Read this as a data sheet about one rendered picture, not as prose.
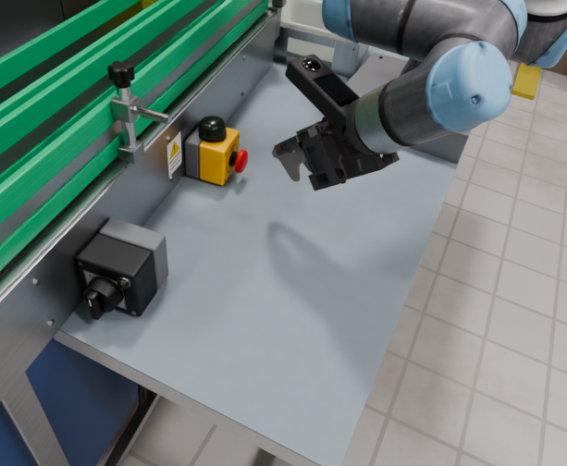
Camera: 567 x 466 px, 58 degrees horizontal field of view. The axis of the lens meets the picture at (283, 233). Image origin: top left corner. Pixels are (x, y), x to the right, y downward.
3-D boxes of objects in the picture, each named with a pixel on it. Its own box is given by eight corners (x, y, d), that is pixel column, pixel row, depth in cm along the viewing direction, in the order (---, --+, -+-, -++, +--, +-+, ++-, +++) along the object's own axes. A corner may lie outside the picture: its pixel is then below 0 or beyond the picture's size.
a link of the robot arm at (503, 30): (441, -36, 58) (399, 18, 53) (544, -13, 54) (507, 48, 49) (431, 26, 64) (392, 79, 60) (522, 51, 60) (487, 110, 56)
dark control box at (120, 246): (118, 259, 72) (110, 215, 67) (169, 276, 71) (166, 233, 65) (84, 302, 67) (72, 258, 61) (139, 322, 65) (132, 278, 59)
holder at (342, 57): (266, 24, 135) (268, -7, 129) (368, 49, 130) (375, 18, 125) (241, 50, 123) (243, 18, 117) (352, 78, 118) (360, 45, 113)
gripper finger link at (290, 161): (272, 190, 77) (308, 178, 69) (256, 153, 76) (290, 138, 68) (288, 183, 78) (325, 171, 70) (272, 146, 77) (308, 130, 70)
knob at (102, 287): (93, 295, 65) (78, 314, 63) (88, 271, 62) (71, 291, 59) (126, 306, 64) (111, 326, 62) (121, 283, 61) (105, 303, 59)
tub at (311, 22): (286, 27, 134) (289, -7, 128) (369, 47, 130) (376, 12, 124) (263, 54, 122) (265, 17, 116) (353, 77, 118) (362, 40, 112)
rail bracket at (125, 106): (130, 149, 70) (119, 55, 61) (179, 163, 69) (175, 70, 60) (115, 165, 67) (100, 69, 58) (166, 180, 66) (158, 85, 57)
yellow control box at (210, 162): (203, 155, 92) (202, 119, 86) (241, 166, 90) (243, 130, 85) (184, 177, 87) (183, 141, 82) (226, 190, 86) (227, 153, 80)
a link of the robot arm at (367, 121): (367, 90, 54) (415, 70, 58) (339, 103, 58) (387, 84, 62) (393, 156, 55) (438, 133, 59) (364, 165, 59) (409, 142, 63)
